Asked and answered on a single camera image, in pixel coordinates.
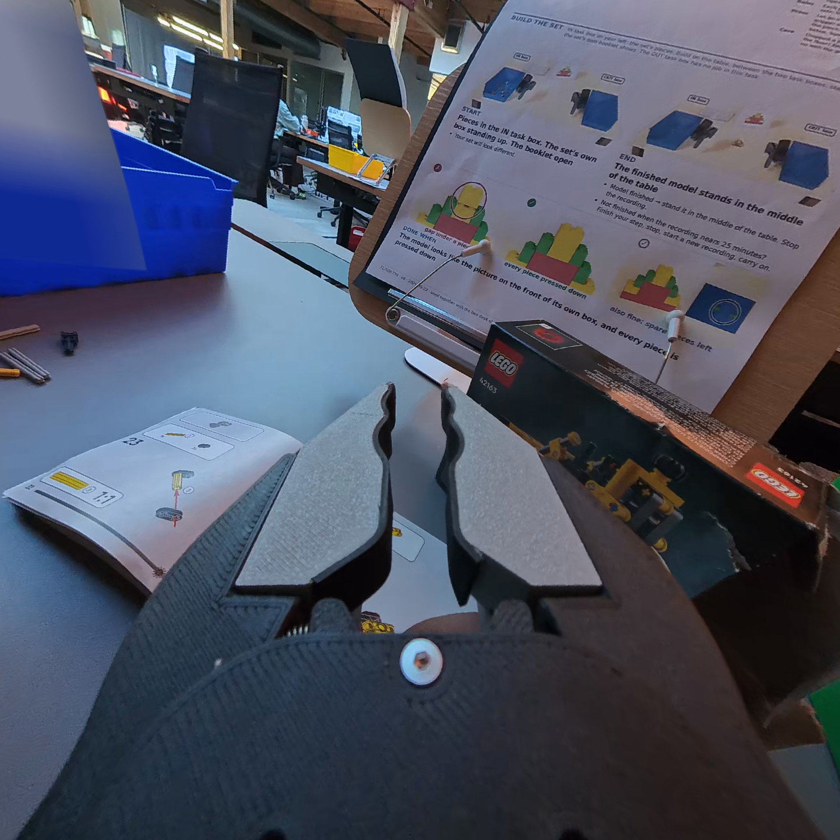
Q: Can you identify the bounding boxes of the yellow plastic bin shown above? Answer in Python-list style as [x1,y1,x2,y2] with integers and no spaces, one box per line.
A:
[327,143,388,181]

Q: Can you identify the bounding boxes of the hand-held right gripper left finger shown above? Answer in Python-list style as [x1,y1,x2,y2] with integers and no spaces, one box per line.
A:
[233,382,397,608]

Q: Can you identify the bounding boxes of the black mesh office chair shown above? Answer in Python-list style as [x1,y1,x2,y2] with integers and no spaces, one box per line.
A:
[180,49,284,207]

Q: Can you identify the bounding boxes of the printed task instruction sheet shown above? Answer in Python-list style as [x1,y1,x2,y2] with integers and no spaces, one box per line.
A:
[364,0,840,414]

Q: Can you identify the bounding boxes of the cluttered workbench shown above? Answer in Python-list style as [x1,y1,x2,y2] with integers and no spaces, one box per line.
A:
[88,62,193,126]

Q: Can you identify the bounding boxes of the black lego set box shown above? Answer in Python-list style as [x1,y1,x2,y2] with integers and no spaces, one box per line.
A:
[467,319,833,598]

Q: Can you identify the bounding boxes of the small black office chair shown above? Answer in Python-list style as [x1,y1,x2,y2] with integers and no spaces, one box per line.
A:
[317,118,358,221]

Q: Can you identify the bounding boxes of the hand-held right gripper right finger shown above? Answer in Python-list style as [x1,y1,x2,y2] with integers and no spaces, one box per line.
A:
[435,385,605,618]

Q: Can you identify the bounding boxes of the ceiling light strip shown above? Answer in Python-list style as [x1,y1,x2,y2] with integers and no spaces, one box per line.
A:
[156,13,240,55]

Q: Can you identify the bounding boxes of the wire page clip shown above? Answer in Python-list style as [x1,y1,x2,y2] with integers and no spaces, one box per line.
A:
[386,239,492,324]
[656,311,686,382]

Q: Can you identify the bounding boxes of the lego instruction booklet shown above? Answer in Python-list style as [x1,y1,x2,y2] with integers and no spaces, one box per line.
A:
[3,407,480,636]

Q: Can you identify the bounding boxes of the blue plastic storage bin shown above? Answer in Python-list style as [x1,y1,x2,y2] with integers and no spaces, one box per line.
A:
[0,126,238,298]

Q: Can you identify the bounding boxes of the tan and black chair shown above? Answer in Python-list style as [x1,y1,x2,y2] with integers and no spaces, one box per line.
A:
[343,37,414,165]

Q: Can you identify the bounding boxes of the wooden office desk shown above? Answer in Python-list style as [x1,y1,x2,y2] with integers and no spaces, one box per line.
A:
[297,154,395,247]

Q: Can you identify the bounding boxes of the green object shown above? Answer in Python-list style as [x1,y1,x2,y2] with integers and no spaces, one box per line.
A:
[808,679,840,746]

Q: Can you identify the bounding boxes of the wooden document stand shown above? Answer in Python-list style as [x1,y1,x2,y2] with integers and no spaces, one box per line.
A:
[348,62,840,447]

